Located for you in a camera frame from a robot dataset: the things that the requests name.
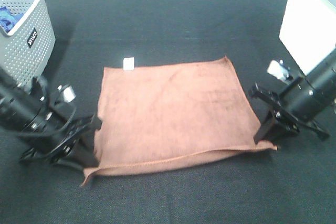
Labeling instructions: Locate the blue cloth in basket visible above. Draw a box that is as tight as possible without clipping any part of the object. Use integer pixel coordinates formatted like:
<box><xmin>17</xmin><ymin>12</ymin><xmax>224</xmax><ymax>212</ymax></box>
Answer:
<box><xmin>1</xmin><ymin>7</ymin><xmax>23</xmax><ymax>33</ymax></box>

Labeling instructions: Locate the white plastic basket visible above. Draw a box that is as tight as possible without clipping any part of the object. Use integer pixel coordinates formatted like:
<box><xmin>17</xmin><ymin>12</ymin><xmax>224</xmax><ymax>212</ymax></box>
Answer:
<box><xmin>279</xmin><ymin>0</ymin><xmax>335</xmax><ymax>74</ymax></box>

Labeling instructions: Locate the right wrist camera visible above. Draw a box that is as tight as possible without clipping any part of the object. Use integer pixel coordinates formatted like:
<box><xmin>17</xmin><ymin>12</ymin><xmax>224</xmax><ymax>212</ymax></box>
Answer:
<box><xmin>267</xmin><ymin>60</ymin><xmax>293</xmax><ymax>83</ymax></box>

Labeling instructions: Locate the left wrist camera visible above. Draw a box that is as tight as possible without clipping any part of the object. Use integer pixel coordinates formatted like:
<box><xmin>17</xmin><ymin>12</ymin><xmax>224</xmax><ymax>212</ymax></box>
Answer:
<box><xmin>55</xmin><ymin>84</ymin><xmax>76</xmax><ymax>104</ymax></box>

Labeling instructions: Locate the grey perforated laundry basket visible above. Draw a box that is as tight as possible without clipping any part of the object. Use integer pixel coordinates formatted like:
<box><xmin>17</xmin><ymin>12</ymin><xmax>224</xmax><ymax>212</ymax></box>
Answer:
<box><xmin>1</xmin><ymin>0</ymin><xmax>55</xmax><ymax>90</ymax></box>

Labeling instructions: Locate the brown square towel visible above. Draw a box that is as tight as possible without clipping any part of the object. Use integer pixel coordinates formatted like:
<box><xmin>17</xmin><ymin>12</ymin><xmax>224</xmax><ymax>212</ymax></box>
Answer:
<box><xmin>83</xmin><ymin>57</ymin><xmax>277</xmax><ymax>182</ymax></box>

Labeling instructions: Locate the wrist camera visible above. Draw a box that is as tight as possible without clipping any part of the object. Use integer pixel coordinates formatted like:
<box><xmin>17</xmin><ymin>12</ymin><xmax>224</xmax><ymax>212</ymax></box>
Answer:
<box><xmin>55</xmin><ymin>84</ymin><xmax>76</xmax><ymax>104</ymax></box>
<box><xmin>267</xmin><ymin>60</ymin><xmax>293</xmax><ymax>83</ymax></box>

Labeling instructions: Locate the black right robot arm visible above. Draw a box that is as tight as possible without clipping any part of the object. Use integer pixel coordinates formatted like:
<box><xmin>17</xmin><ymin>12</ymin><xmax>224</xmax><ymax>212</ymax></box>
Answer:
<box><xmin>248</xmin><ymin>50</ymin><xmax>335</xmax><ymax>144</ymax></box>

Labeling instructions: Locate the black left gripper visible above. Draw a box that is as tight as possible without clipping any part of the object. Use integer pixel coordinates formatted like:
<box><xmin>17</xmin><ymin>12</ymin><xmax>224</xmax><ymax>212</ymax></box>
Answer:
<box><xmin>20</xmin><ymin>115</ymin><xmax>102</xmax><ymax>173</ymax></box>

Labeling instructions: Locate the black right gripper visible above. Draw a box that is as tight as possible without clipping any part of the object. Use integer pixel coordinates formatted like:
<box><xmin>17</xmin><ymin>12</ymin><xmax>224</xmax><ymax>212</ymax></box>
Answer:
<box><xmin>249</xmin><ymin>82</ymin><xmax>330</xmax><ymax>144</ymax></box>

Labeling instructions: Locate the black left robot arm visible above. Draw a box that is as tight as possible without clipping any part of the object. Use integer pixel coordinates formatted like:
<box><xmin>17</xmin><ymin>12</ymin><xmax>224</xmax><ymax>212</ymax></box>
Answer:
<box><xmin>1</xmin><ymin>70</ymin><xmax>102</xmax><ymax>170</ymax></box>

